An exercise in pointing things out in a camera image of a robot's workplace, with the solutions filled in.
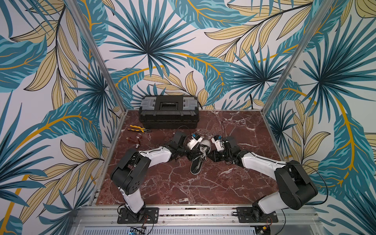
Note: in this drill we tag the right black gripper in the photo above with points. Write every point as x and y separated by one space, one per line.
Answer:
217 153

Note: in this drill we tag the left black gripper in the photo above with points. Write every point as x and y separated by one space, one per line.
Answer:
194 153

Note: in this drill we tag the black white canvas sneaker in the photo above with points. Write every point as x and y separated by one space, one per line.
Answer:
197 163

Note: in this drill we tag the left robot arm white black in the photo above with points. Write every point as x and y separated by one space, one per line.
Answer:
130 172

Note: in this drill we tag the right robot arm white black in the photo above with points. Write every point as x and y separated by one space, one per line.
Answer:
295 187

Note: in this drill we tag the black grey plastic toolbox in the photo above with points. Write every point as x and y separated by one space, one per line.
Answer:
169 112

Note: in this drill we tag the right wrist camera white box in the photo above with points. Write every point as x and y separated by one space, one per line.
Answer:
217 140

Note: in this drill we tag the yellow handled pliers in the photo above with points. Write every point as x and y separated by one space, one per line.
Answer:
135 128

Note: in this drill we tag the red handled tool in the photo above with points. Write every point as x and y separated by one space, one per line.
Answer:
136 141

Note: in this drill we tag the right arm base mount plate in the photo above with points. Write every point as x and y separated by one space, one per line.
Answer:
254 215

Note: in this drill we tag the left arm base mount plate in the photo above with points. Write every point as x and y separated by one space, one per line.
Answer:
146 216

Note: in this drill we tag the aluminium rail frame front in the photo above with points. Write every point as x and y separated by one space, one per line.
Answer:
195 220

